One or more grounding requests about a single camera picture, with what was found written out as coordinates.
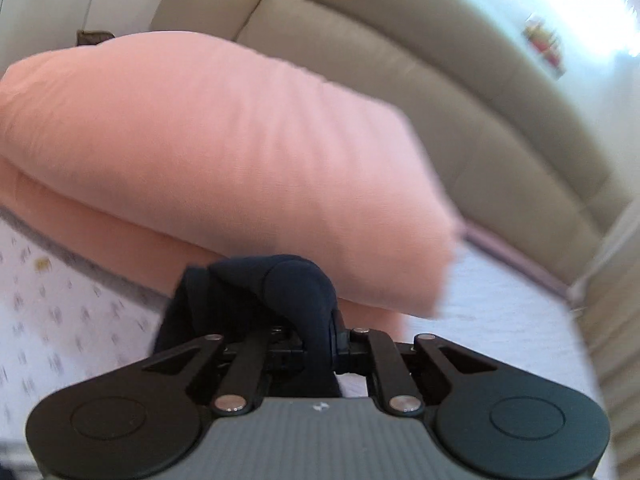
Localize lower pink pillow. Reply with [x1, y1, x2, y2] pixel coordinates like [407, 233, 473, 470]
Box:
[0, 156, 407, 346]

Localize upper pink pillow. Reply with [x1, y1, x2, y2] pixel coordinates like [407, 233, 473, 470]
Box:
[1, 32, 460, 318]

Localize beige padded headboard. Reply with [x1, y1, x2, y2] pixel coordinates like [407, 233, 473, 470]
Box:
[151, 0, 639, 306]

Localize pink pillow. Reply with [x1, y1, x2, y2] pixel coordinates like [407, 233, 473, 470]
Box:
[1, 32, 460, 318]
[0, 156, 407, 346]

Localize brown box on nightstand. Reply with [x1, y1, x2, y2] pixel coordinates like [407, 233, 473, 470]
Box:
[76, 30, 115, 47]

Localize navy striped track garment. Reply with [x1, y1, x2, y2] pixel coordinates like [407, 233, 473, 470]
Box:
[153, 255, 341, 398]

